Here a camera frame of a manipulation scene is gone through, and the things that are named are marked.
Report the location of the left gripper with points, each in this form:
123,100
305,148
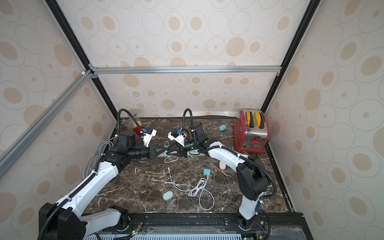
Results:
152,153

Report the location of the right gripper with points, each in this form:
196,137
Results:
182,148

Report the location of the green earbud case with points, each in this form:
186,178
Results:
168,195

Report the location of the pink earbud case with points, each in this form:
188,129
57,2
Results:
222,166

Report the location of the blue earbud case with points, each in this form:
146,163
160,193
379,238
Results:
222,128

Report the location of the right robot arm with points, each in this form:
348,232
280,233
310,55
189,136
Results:
255,183

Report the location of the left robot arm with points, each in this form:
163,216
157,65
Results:
87,192

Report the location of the red metal cup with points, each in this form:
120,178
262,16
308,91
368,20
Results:
139,131

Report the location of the clear glass jar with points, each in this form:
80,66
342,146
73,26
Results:
134,113

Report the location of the red silver toaster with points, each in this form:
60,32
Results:
251,131

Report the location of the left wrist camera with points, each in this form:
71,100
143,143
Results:
148,134

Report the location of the horizontal aluminium rail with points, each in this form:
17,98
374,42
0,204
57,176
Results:
185,70

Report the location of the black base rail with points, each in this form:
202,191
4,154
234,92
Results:
182,227

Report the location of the diagonal aluminium rail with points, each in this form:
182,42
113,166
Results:
13,153

